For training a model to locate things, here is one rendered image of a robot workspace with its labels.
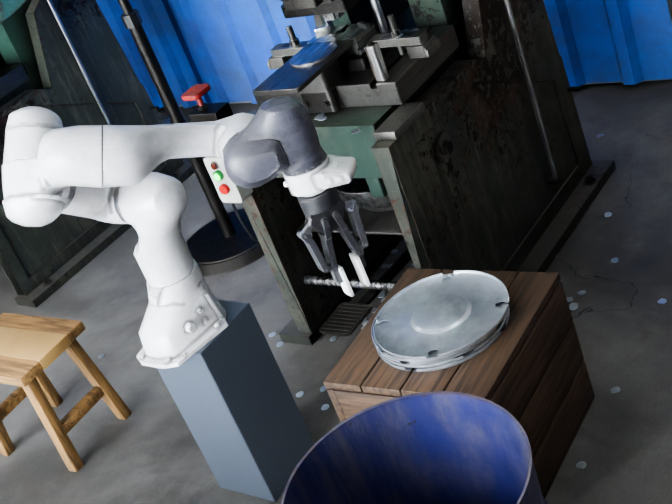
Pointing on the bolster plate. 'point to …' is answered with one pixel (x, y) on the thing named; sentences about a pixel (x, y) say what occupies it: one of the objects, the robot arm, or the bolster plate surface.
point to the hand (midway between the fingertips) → (351, 275)
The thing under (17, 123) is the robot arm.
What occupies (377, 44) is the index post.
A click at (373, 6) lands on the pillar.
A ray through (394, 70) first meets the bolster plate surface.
